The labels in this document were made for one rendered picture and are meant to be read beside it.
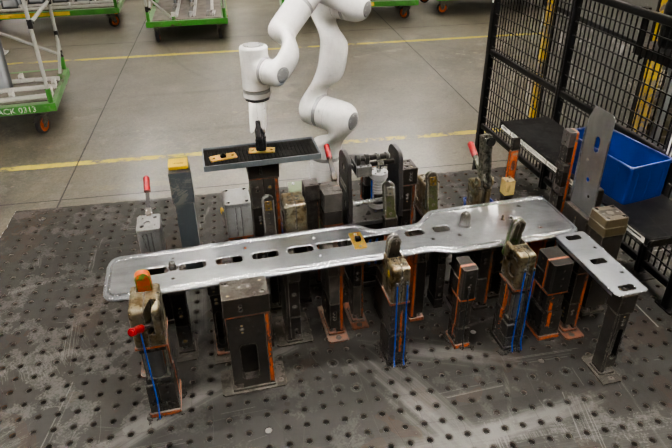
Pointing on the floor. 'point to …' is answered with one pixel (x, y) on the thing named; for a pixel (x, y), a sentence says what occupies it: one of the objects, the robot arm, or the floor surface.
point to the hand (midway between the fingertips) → (261, 142)
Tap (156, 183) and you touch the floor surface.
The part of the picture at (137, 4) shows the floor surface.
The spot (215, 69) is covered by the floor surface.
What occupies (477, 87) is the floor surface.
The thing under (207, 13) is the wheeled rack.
